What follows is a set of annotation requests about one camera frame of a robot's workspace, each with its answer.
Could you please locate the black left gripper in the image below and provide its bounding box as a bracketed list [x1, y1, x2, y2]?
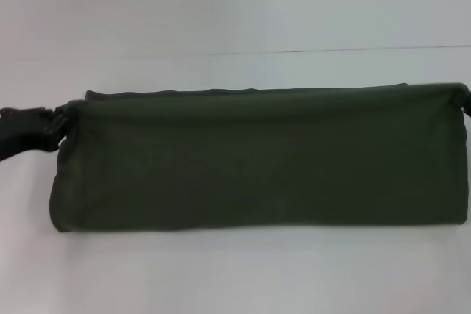
[0, 102, 80, 165]

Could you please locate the dark green FREE! t-shirt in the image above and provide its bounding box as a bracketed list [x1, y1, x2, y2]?
[49, 82, 471, 235]

